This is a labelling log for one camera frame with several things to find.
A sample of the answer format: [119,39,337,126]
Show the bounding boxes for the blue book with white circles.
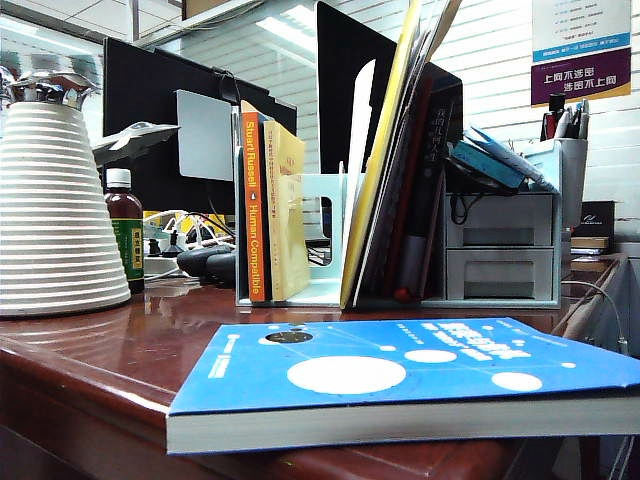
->
[165,316,640,456]

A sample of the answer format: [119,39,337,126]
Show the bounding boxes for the yellow paperback book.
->
[263,118,312,302]

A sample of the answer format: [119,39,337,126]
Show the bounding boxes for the light blue desktop bookshelf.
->
[233,104,564,310]

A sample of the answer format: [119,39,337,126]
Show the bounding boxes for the orange Human Compatible book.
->
[239,99,274,304]

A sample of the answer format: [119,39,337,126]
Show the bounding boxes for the red thin book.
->
[382,74,434,297]

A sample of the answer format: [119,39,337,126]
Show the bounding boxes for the dark book with Chinese title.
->
[399,84,464,297]

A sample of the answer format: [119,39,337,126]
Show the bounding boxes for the tan flat book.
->
[569,235,612,251]

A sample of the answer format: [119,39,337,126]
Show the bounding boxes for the yellow file folder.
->
[339,0,426,310]

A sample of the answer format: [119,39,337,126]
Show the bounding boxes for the white tube with red cap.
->
[393,233,428,303]

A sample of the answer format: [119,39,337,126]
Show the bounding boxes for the black computer mouse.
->
[176,243,237,287]

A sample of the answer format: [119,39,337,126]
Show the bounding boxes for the white curved sheet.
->
[343,58,377,226]

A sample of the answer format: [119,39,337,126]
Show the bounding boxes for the grey rectangular card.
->
[175,89,235,182]

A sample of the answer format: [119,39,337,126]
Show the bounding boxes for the white power strip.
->
[143,234,182,274]

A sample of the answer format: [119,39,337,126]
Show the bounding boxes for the teal notebook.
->
[446,139,526,190]

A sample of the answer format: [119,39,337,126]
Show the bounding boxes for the black upright panel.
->
[316,0,465,176]

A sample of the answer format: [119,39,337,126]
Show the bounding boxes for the white organizer drawer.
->
[444,192,555,247]
[444,247,555,300]

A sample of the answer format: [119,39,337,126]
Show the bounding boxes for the black monitor clip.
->
[212,65,242,106]

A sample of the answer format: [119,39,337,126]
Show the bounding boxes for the brown bottle with green label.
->
[103,168,146,295]

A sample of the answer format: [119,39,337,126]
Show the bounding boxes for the light blue booklet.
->
[462,124,559,194]

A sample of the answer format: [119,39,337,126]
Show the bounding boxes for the white model aircraft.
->
[91,120,181,166]

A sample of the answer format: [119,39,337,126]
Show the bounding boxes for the leaning folders and books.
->
[358,0,464,301]

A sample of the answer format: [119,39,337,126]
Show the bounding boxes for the black computer monitor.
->
[102,37,299,216]

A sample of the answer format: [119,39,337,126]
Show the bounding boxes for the white ribbed thermos jug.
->
[0,64,133,319]

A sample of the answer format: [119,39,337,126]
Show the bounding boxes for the white window blinds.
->
[294,0,640,241]

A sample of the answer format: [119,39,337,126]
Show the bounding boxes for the white pen cup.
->
[553,137,589,229]

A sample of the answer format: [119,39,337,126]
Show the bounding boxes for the small black box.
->
[579,200,617,239]

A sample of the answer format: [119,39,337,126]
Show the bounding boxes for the blue grey pen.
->
[576,98,591,139]

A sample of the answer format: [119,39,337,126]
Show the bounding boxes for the white tangled cable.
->
[142,208,236,251]

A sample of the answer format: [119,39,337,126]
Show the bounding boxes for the black cable loop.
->
[447,192,484,225]

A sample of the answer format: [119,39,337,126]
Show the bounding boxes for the thin white charging cable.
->
[560,279,630,352]

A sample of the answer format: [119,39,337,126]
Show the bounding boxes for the white and purple wall poster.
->
[530,0,634,108]

